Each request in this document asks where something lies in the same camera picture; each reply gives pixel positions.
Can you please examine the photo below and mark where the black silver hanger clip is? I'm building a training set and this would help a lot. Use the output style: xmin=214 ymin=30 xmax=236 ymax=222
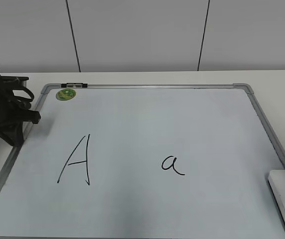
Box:
xmin=61 ymin=83 xmax=88 ymax=88

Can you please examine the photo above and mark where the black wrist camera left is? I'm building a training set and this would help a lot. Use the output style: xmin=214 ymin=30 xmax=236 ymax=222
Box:
xmin=0 ymin=76 xmax=29 ymax=87

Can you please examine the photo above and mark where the round green magnet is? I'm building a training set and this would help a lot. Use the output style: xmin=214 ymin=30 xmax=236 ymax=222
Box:
xmin=55 ymin=89 xmax=77 ymax=101

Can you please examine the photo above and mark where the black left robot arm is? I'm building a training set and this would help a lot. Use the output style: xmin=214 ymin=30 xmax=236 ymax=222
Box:
xmin=0 ymin=75 xmax=41 ymax=147

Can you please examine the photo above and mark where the white board with grey frame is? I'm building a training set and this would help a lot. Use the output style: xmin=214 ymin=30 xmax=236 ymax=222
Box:
xmin=0 ymin=84 xmax=285 ymax=239

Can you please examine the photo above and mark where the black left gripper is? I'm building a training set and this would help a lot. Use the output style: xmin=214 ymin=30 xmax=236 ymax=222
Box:
xmin=0 ymin=104 xmax=41 ymax=146

